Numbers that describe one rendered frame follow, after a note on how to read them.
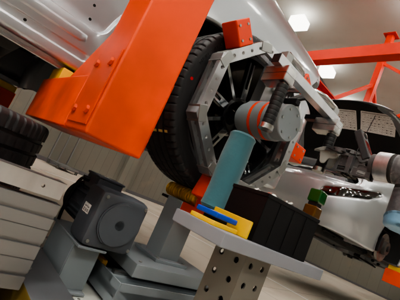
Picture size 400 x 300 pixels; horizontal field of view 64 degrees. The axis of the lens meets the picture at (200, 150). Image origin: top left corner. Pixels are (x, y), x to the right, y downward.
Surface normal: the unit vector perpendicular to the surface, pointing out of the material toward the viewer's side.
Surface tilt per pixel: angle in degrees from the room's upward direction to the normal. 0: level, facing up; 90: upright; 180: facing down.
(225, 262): 90
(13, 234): 90
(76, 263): 90
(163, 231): 90
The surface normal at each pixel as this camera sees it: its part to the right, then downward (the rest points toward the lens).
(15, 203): 0.62, 0.15
